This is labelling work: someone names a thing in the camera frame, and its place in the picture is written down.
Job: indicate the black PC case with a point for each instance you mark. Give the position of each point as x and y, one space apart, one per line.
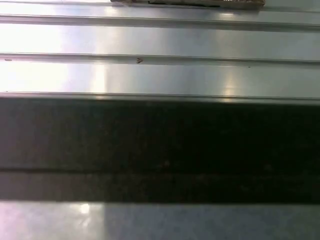
160 150

